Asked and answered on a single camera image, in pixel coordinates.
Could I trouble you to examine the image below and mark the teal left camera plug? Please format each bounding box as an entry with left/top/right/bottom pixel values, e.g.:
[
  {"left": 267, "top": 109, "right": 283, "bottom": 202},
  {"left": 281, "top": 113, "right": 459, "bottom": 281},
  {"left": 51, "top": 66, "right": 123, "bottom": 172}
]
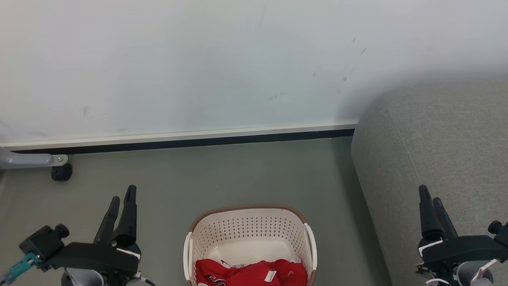
[{"left": 0, "top": 252, "right": 41, "bottom": 285}]

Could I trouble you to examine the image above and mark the black caster wheel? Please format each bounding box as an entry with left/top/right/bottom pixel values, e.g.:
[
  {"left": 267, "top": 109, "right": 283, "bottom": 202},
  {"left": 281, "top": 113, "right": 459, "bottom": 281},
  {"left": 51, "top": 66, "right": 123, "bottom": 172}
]
[{"left": 51, "top": 163, "right": 73, "bottom": 182}]

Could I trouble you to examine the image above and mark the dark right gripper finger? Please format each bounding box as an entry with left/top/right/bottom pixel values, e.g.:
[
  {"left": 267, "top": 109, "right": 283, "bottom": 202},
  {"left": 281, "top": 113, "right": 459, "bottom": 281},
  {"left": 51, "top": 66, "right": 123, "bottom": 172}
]
[
  {"left": 433, "top": 197, "right": 459, "bottom": 238},
  {"left": 419, "top": 185, "right": 445, "bottom": 240}
]

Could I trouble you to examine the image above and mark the plain red garment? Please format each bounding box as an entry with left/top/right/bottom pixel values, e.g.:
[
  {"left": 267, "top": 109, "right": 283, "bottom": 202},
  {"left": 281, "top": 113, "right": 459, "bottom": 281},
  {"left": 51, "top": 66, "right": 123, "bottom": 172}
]
[{"left": 232, "top": 259, "right": 308, "bottom": 286}]

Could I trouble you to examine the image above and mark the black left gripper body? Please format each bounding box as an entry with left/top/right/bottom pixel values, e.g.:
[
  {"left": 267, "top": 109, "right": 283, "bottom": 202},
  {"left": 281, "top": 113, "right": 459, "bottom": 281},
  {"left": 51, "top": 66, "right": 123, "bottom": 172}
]
[{"left": 40, "top": 242, "right": 142, "bottom": 277}]

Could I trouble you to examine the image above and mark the grey metal stand leg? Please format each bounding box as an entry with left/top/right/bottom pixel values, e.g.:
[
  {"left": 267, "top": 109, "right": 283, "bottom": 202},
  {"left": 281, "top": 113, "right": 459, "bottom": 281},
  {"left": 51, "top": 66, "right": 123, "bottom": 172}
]
[{"left": 0, "top": 146, "right": 69, "bottom": 170}]

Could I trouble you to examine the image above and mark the white perforated laundry basket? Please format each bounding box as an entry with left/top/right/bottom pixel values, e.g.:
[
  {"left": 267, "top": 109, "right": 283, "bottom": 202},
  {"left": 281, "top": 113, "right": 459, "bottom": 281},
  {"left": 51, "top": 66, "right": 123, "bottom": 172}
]
[{"left": 183, "top": 205, "right": 318, "bottom": 286}]

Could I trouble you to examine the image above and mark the white and black baseboard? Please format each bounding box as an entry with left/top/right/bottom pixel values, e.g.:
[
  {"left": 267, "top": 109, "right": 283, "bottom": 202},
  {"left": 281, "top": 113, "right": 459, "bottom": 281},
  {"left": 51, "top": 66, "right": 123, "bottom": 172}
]
[{"left": 0, "top": 122, "right": 359, "bottom": 155}]

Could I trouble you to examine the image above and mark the grey fabric sofa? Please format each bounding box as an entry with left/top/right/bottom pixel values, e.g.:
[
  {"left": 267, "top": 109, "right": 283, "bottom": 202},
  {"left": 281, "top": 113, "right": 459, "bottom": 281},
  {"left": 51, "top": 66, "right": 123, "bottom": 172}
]
[{"left": 351, "top": 77, "right": 508, "bottom": 286}]

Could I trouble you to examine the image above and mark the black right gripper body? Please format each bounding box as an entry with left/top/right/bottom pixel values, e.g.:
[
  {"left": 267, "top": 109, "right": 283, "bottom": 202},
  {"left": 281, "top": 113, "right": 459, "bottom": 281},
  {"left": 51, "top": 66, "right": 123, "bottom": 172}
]
[{"left": 417, "top": 234, "right": 508, "bottom": 275}]

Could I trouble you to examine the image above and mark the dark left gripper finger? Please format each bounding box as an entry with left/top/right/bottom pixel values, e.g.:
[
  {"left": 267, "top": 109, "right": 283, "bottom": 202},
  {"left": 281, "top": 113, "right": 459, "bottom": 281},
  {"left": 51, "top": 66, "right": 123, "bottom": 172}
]
[
  {"left": 94, "top": 196, "right": 121, "bottom": 244},
  {"left": 113, "top": 185, "right": 140, "bottom": 249}
]

